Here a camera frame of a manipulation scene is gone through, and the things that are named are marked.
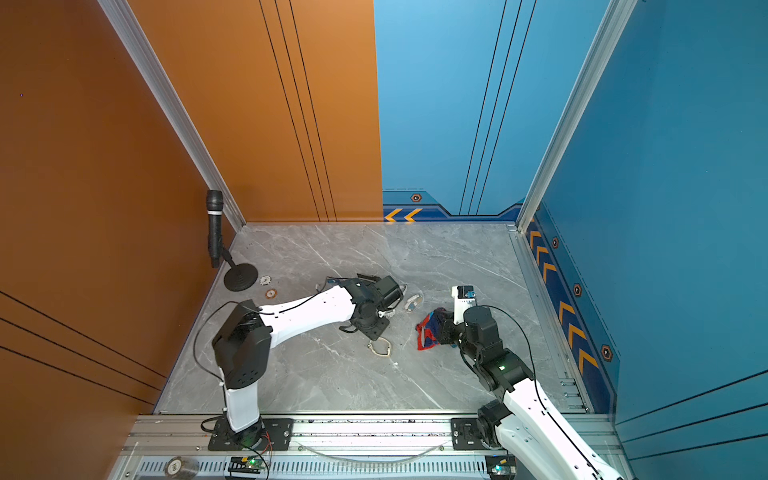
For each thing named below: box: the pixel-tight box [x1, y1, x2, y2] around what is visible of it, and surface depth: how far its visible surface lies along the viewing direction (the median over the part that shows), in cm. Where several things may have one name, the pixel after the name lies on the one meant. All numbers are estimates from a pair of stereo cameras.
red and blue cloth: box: [415, 311, 440, 351], surface depth 84 cm
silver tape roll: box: [165, 456, 199, 480], surface depth 66 cm
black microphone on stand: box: [206, 189, 259, 292], surface depth 89 cm
